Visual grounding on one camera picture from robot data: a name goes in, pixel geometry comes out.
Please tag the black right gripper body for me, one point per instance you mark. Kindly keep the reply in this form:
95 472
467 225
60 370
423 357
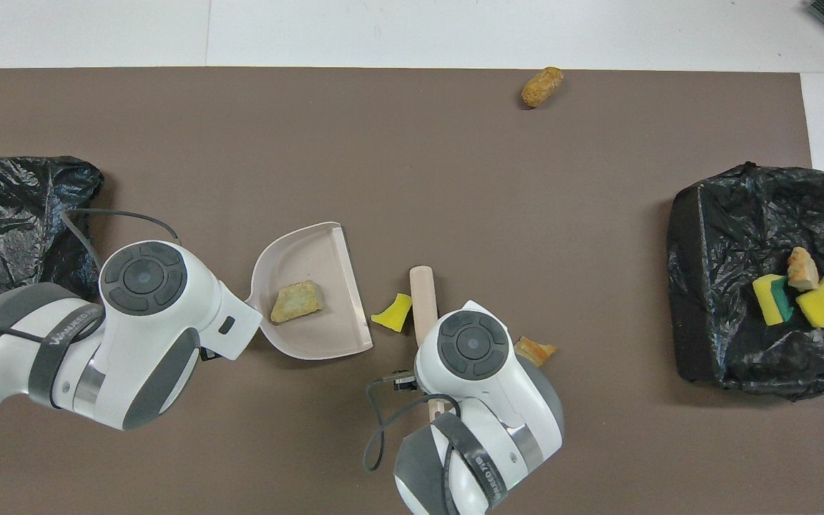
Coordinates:
405 383

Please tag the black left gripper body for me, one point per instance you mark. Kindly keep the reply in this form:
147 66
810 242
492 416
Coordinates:
209 353

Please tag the yellow wedge sponge piece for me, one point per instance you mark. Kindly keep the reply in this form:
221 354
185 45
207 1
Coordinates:
394 313

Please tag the beige hand brush black bristles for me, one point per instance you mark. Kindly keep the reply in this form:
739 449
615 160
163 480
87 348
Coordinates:
423 293

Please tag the pale greenish beige sponge piece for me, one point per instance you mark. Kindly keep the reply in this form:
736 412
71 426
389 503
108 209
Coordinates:
297 302

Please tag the beige plastic dustpan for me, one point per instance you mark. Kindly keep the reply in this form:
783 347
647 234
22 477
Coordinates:
312 257

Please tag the brown oval sponge piece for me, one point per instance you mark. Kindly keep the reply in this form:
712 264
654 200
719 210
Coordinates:
542 87

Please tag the notched yellow sponge piece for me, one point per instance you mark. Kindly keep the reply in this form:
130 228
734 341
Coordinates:
766 300

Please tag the beige torn sponge piece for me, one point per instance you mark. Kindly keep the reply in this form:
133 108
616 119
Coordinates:
803 270

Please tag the yellow rectangular sponge piece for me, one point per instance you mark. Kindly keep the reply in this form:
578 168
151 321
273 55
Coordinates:
823 300

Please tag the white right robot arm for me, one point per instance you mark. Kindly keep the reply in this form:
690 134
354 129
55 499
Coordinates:
498 400

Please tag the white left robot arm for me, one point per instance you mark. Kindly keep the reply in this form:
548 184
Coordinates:
140 336

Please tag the orange striped sponge piece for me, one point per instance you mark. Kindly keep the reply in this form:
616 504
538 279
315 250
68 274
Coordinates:
537 350

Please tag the brown table mat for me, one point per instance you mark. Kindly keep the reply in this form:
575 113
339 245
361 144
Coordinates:
455 179

